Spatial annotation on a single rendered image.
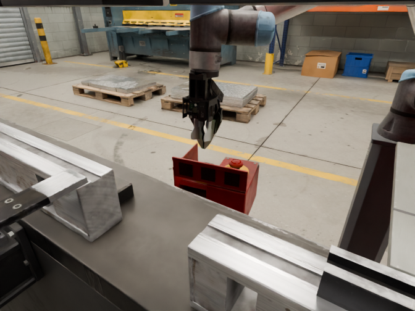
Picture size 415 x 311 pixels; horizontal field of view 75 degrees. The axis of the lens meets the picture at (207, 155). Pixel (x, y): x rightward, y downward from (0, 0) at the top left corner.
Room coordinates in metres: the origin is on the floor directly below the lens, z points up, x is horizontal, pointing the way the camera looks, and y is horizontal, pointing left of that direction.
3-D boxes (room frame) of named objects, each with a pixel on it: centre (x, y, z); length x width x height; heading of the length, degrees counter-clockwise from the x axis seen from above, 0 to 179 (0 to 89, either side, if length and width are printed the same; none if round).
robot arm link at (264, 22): (0.72, -0.10, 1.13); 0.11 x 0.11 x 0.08; 5
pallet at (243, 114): (3.57, -0.10, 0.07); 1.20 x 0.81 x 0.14; 64
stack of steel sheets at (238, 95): (3.57, -0.10, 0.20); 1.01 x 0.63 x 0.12; 64
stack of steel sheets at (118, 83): (4.22, 1.37, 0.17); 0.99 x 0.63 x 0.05; 59
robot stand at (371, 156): (0.89, -0.69, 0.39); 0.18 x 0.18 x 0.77; 61
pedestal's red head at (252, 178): (0.65, -0.03, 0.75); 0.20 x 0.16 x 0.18; 68
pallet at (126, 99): (4.22, 1.37, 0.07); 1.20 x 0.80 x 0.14; 59
